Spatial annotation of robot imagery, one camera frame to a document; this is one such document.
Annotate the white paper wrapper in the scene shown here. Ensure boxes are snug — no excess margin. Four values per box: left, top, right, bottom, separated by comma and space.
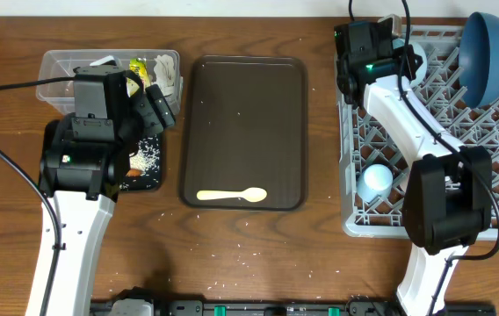
153, 54, 176, 97

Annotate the green yellow snack packet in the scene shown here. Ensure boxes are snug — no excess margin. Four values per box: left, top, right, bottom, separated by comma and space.
127, 58, 151, 96

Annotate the orange carrot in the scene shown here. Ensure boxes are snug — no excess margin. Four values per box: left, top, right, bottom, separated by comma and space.
127, 169, 142, 177

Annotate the light blue bowl with rice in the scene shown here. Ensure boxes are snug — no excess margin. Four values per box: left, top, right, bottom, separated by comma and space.
392, 39, 428, 88

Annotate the dark blue plate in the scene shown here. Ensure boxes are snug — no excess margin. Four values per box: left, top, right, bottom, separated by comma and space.
459, 12, 499, 108

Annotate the cream plastic spoon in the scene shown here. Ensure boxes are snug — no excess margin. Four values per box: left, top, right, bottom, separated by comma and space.
196, 187, 268, 203

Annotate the light blue plastic cup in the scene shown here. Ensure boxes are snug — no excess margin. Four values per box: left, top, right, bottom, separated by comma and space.
357, 164, 394, 204

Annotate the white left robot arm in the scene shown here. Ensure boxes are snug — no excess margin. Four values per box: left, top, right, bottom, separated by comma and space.
25, 65, 175, 315

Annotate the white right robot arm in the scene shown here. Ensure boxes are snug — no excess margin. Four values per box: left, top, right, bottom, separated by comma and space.
334, 20, 494, 315

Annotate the clear plastic waste bin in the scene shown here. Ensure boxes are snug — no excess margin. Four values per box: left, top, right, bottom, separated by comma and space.
36, 49, 183, 114

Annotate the grey dishwasher rack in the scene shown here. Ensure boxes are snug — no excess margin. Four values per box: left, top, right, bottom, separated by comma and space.
336, 25, 499, 239

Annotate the pile of white rice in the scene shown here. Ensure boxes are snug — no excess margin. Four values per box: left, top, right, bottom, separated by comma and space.
119, 136, 163, 190

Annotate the dark brown serving tray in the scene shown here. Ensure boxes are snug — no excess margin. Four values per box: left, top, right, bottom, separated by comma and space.
178, 55, 307, 212

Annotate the black rail at table edge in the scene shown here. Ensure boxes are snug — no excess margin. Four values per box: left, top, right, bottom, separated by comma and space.
89, 287, 496, 316

